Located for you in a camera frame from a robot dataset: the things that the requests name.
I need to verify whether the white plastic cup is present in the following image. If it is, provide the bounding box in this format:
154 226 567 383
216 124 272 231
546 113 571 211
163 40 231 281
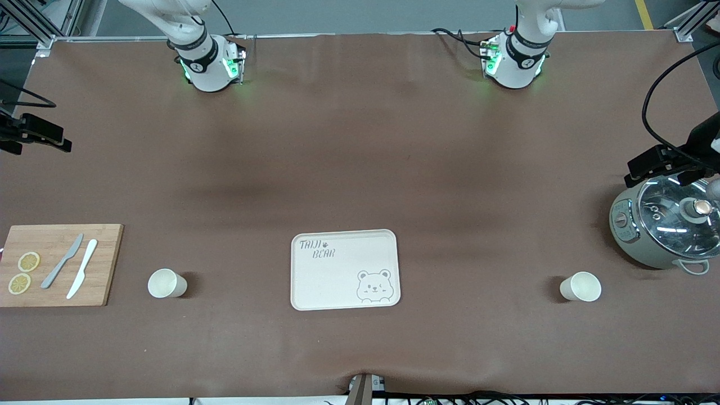
147 268 188 299
560 272 602 303

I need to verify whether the beige bear print tray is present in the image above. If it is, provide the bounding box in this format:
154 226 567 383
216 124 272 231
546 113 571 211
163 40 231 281
290 229 402 311

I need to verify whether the glass pot lid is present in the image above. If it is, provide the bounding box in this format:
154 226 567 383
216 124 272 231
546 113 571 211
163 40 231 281
638 175 720 249

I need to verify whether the grey-green electric pot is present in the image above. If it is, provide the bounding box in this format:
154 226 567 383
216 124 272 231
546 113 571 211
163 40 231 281
609 174 720 276

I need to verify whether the grey plastic knife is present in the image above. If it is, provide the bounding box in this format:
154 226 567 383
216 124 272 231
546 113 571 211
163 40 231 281
40 233 84 290

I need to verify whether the white plastic knife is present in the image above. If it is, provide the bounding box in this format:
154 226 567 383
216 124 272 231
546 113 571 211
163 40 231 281
66 239 98 300

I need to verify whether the bamboo cutting board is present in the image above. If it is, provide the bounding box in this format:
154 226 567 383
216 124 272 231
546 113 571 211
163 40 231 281
0 224 124 308

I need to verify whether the brown table cover mat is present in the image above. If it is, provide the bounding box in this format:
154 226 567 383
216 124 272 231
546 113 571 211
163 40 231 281
0 31 720 402

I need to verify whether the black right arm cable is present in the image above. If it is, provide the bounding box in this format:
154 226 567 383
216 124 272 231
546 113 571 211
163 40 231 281
0 79 57 109

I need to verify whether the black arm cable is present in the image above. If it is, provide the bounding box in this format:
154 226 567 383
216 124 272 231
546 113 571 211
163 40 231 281
0 79 57 109
642 42 720 169

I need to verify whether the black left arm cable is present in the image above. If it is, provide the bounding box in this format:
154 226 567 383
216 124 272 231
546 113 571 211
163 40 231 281
642 42 720 169

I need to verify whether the aluminium frame profile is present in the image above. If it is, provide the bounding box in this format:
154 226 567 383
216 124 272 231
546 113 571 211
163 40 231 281
664 0 720 43
0 0 85 48

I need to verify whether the black right base cable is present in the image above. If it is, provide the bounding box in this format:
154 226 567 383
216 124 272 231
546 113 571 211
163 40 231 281
211 0 248 40

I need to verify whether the black base cable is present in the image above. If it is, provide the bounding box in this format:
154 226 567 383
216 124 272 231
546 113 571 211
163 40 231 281
211 0 248 40
431 27 493 60

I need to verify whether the black left base cable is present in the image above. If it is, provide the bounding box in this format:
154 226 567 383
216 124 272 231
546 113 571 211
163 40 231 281
431 27 493 60

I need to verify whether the grey table edge mount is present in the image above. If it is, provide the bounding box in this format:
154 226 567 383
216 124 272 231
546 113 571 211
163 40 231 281
348 372 386 405

